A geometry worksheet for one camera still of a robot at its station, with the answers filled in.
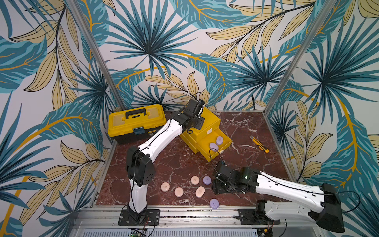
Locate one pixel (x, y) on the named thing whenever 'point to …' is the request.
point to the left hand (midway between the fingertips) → (198, 121)
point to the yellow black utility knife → (259, 144)
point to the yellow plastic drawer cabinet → (211, 122)
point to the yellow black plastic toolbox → (135, 125)
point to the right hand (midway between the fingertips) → (216, 188)
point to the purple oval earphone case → (219, 140)
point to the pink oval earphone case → (200, 191)
